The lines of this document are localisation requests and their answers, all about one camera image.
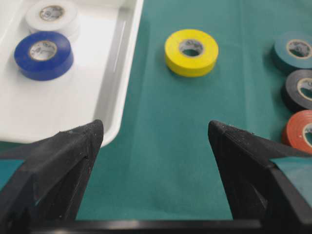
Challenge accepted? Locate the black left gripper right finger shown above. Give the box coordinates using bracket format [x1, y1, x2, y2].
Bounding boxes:
[208, 120, 312, 234]

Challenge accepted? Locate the red tape roll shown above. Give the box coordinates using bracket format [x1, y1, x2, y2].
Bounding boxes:
[282, 110, 312, 154]

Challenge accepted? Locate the white plastic case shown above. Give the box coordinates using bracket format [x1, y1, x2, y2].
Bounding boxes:
[0, 0, 143, 146]

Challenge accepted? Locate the blue tape roll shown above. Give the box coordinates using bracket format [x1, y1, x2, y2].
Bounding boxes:
[14, 31, 74, 81]

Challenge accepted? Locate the white tape roll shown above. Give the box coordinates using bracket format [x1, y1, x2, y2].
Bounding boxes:
[25, 0, 79, 37]

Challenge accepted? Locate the black tape roll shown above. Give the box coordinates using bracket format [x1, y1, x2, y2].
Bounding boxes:
[281, 69, 312, 112]

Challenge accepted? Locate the yellow tape roll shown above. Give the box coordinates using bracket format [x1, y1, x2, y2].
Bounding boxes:
[164, 29, 219, 78]

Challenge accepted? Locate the green tape roll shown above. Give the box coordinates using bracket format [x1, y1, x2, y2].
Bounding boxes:
[272, 31, 312, 74]

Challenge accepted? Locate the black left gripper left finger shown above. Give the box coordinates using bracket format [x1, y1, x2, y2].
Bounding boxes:
[0, 120, 104, 234]

